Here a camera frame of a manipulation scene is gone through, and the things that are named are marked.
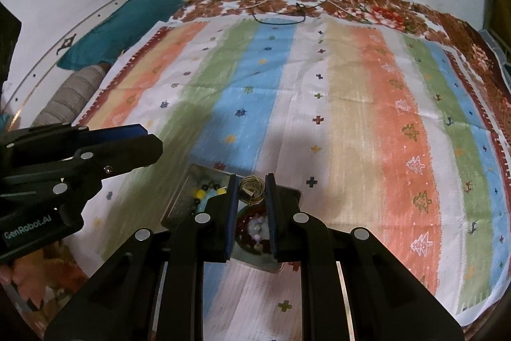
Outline yellow and dark beaded bracelet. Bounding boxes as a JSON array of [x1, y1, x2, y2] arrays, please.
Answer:
[[192, 181, 229, 208]]

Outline white beaded bracelet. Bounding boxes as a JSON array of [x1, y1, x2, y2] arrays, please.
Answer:
[[248, 216, 266, 246]]

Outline red beaded bracelet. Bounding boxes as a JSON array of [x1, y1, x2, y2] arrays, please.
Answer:
[[235, 205, 272, 256]]

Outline gold wire hoop earring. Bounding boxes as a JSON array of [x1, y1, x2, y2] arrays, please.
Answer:
[[239, 175, 266, 205]]

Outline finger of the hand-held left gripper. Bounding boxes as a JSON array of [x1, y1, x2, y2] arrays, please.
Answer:
[[0, 134, 164, 227], [0, 123, 148, 168]]

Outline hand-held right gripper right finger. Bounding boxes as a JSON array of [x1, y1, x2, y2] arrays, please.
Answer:
[[264, 173, 466, 341]]

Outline striped colourful cloth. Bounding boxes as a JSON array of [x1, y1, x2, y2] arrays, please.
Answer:
[[70, 19, 511, 341]]

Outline clear compartment bead box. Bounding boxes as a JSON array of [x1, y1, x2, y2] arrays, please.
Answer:
[[162, 164, 302, 274]]

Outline grey striped bolster pillow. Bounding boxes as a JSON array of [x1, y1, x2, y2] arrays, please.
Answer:
[[30, 63, 108, 128]]

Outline brown floral blanket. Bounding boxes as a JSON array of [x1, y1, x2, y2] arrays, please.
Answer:
[[168, 0, 511, 134]]

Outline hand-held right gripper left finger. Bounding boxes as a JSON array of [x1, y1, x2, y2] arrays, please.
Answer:
[[44, 173, 240, 341]]

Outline teal cloth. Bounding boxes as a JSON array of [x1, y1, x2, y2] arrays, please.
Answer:
[[56, 0, 188, 71]]

